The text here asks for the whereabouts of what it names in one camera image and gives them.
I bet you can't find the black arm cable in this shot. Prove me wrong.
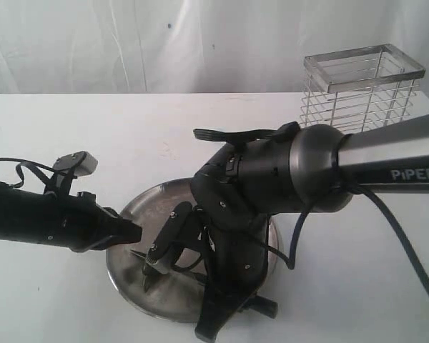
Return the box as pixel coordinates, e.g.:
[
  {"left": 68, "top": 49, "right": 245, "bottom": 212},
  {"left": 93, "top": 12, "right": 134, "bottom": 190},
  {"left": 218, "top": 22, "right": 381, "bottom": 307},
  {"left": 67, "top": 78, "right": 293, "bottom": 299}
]
[
  {"left": 0, "top": 156, "right": 58, "bottom": 189},
  {"left": 171, "top": 121, "right": 429, "bottom": 333}
]

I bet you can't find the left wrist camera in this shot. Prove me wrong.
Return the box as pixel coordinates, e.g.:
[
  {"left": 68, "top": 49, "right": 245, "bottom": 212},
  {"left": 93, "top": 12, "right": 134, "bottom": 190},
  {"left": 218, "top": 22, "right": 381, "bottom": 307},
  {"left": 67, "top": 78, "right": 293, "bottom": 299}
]
[{"left": 44, "top": 151, "right": 98, "bottom": 197}]

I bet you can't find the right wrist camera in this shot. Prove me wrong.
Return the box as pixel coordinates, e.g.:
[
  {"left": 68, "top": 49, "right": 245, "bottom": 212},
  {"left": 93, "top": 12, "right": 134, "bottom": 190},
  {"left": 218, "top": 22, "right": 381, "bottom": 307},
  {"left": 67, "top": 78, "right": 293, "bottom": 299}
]
[{"left": 142, "top": 202, "right": 204, "bottom": 277}]

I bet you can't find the white backdrop curtain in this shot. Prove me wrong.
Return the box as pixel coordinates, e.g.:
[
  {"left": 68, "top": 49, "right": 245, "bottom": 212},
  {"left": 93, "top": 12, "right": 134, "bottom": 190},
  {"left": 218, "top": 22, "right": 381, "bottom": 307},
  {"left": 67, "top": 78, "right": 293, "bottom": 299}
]
[{"left": 0, "top": 1, "right": 429, "bottom": 94}]

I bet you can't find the black kitchen knife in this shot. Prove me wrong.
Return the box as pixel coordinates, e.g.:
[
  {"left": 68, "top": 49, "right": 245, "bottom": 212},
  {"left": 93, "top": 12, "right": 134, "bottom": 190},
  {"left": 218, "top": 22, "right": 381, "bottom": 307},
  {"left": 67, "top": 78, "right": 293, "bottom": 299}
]
[{"left": 129, "top": 249, "right": 207, "bottom": 285}]

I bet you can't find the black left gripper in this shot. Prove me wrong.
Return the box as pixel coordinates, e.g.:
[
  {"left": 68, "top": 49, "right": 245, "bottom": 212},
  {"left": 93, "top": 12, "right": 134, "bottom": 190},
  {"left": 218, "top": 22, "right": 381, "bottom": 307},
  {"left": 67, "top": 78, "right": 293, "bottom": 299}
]
[{"left": 67, "top": 194, "right": 142, "bottom": 253}]

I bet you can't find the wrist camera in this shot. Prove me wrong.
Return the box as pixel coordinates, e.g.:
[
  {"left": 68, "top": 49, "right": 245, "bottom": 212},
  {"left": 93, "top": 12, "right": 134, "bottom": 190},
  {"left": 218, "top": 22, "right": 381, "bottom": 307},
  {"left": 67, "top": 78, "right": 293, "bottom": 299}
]
[
  {"left": 44, "top": 151, "right": 98, "bottom": 197},
  {"left": 142, "top": 202, "right": 204, "bottom": 277}
]

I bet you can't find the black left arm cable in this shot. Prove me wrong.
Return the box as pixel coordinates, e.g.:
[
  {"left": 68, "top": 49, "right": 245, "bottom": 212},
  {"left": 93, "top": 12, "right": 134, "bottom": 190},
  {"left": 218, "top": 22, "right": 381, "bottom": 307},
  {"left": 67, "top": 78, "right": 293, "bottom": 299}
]
[{"left": 0, "top": 156, "right": 58, "bottom": 189}]

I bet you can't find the round steel plate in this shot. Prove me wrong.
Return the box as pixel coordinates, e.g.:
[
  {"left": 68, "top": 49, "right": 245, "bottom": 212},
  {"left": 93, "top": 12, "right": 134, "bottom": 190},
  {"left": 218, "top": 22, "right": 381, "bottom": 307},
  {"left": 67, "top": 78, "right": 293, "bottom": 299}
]
[{"left": 105, "top": 178, "right": 284, "bottom": 323}]

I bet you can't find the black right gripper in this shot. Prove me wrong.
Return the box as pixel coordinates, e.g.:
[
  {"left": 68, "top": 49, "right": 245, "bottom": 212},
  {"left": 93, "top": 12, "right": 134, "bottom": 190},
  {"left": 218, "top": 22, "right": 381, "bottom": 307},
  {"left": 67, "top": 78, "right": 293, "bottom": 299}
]
[{"left": 194, "top": 214, "right": 277, "bottom": 339}]

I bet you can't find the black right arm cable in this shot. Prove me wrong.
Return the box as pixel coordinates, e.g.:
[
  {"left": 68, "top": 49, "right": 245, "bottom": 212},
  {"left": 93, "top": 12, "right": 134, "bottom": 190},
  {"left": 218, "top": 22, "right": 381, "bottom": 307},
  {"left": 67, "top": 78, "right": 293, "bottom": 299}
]
[{"left": 171, "top": 121, "right": 429, "bottom": 333}]

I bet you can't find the wire metal basket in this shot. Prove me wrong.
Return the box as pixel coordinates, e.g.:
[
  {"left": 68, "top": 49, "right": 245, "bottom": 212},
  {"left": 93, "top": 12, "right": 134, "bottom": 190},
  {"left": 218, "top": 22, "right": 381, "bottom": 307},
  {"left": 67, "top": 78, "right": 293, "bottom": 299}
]
[{"left": 300, "top": 44, "right": 426, "bottom": 133}]

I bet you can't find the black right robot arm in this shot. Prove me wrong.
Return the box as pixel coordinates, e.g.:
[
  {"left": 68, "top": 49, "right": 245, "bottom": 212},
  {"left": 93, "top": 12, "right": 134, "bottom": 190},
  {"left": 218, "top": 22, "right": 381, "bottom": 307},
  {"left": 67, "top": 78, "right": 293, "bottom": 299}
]
[{"left": 190, "top": 114, "right": 429, "bottom": 342}]

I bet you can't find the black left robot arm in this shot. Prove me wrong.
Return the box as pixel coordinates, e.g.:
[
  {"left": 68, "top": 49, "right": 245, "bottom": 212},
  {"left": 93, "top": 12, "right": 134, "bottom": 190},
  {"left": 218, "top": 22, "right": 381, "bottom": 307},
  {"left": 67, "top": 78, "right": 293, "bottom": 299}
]
[{"left": 0, "top": 182, "right": 142, "bottom": 253}]

